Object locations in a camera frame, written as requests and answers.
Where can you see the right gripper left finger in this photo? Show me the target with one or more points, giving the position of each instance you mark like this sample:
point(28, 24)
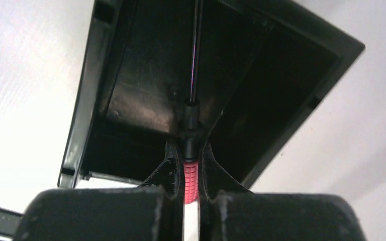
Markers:
point(151, 211)

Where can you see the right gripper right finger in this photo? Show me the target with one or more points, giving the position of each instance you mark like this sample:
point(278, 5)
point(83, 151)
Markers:
point(229, 211)

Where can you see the red handled screwdriver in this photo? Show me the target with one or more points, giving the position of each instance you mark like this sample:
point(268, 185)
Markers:
point(190, 126)

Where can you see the black plastic bin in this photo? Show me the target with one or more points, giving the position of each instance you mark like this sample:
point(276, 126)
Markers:
point(264, 67)

